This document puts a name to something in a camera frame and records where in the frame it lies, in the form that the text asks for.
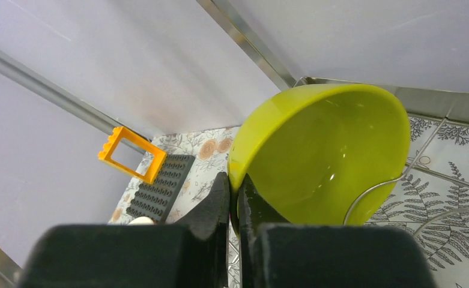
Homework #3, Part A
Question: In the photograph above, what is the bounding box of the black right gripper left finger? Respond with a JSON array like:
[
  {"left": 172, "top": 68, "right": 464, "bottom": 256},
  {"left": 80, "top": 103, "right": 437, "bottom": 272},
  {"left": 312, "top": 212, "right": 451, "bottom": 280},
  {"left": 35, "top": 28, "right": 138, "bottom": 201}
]
[{"left": 17, "top": 172, "right": 230, "bottom": 287}]

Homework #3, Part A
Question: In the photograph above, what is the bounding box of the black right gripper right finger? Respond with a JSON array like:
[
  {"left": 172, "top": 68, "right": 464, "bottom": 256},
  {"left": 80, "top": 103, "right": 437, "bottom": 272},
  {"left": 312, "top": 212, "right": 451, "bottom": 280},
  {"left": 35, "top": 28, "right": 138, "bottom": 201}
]
[{"left": 238, "top": 176, "right": 437, "bottom": 287}]

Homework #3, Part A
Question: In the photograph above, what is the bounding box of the white orange-rimmed bowl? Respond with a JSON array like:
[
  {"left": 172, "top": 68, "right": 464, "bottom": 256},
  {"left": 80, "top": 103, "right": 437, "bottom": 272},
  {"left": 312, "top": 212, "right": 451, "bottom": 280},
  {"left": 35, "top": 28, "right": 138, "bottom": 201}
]
[{"left": 128, "top": 217, "right": 155, "bottom": 226}]

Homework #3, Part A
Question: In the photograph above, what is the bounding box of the yellow-green bowl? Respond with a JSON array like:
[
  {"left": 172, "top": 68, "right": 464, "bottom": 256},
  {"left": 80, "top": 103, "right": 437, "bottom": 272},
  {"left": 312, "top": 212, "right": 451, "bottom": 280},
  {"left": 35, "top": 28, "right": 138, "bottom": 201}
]
[{"left": 228, "top": 83, "right": 411, "bottom": 232}]

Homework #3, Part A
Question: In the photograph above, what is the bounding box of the steel two-tier dish rack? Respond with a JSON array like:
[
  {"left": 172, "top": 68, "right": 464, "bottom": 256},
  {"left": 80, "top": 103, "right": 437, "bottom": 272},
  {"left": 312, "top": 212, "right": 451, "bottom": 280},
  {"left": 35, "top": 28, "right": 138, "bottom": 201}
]
[{"left": 291, "top": 75, "right": 469, "bottom": 239}]

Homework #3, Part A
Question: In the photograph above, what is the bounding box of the grey building baseplate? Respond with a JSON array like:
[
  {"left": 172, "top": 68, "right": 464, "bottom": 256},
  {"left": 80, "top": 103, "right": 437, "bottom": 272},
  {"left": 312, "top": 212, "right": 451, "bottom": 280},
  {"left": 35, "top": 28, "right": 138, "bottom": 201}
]
[{"left": 126, "top": 155, "right": 195, "bottom": 224}]

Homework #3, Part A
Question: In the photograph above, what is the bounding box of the orange toy block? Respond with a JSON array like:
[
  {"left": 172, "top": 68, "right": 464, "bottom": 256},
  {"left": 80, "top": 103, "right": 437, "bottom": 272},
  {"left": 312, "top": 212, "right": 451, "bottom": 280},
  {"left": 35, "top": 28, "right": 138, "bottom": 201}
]
[{"left": 98, "top": 126, "right": 167, "bottom": 184}]

